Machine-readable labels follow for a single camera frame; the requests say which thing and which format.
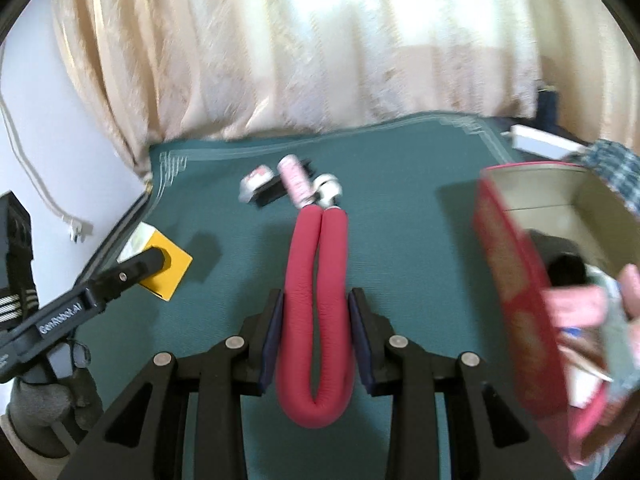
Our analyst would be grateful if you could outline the red foam curler rod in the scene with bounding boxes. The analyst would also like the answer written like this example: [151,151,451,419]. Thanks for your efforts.
[276,205,358,429]

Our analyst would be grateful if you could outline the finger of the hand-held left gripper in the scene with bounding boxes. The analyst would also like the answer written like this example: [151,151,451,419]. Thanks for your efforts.
[82,246,172,311]

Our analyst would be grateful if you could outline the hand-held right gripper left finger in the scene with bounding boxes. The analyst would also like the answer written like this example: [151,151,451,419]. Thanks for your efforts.
[56,288,286,480]

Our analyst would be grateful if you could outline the cream patterned curtain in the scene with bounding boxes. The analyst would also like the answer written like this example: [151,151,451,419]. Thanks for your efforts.
[50,0,608,181]

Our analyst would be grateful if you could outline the white round jar lid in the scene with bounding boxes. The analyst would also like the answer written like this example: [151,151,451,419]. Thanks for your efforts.
[312,174,345,209]

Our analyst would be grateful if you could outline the white long box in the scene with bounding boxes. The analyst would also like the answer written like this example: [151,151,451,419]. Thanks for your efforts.
[501,124,588,158]

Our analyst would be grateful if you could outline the long pink hair roller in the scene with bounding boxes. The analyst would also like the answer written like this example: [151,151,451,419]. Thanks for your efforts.
[278,155,315,209]

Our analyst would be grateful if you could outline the green mat with white border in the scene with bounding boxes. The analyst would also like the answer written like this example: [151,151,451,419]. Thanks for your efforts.
[75,111,566,480]

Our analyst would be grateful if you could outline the small white yellow box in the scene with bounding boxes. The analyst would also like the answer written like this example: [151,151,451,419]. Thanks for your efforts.
[117,222,194,302]

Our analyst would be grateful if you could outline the black flat item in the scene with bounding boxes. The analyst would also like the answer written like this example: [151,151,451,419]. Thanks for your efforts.
[255,159,313,209]

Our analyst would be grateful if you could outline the person's left hand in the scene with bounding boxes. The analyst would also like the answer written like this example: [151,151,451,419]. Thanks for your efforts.
[5,360,103,458]

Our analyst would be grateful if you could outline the small white pink packet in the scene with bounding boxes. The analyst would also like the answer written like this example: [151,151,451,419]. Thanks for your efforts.
[239,164,275,204]

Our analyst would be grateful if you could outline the short pink hair roller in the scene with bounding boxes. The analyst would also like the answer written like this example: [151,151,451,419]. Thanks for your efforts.
[619,264,640,322]

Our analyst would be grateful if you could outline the red cardboard box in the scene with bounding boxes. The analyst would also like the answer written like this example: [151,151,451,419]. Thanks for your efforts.
[472,161,640,472]

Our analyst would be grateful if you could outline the dark blue item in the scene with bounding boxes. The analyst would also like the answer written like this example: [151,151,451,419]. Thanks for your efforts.
[536,82,560,122]

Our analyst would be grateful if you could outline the white blue striped packet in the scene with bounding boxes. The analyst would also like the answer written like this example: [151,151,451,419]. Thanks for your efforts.
[557,327,616,386]

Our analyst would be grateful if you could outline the grey blue small card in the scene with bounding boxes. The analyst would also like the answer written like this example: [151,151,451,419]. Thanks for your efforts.
[602,310,633,401]

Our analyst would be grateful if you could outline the pink perforated case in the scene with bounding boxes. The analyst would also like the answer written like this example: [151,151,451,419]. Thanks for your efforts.
[544,284,610,330]

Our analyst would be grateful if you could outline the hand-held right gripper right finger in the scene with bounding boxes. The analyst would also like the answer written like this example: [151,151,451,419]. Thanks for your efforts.
[348,288,576,480]

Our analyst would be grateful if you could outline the white cable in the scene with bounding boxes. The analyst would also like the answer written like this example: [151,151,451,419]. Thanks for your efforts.
[0,92,94,244]

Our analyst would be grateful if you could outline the plaid cloth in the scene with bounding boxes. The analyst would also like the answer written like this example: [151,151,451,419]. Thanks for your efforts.
[570,139,640,216]

